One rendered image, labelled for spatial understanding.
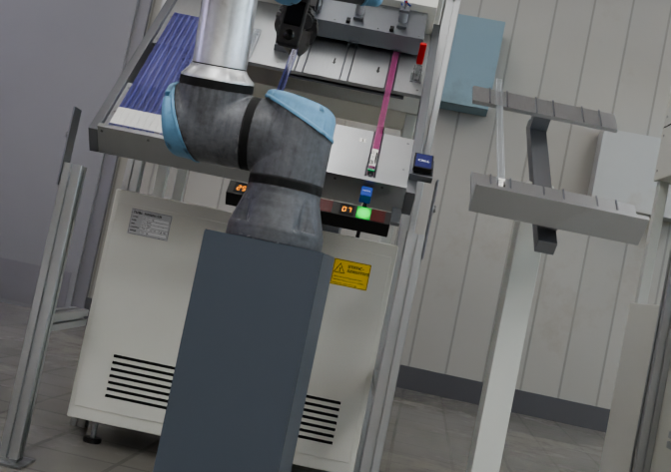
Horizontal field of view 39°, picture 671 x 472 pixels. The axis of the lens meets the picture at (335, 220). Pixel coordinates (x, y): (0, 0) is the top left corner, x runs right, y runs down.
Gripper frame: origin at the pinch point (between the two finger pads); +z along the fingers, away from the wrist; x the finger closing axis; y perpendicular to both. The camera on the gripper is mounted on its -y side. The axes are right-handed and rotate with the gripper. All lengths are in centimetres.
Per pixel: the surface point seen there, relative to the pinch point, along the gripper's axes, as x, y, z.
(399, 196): -28.9, -28.9, 5.4
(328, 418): -24, -58, 59
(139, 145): 27.0, -29.0, 5.9
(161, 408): 16, -63, 62
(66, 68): 159, 193, 253
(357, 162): -18.8, -21.0, 7.1
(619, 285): -161, 133, 267
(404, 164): -28.8, -18.5, 7.8
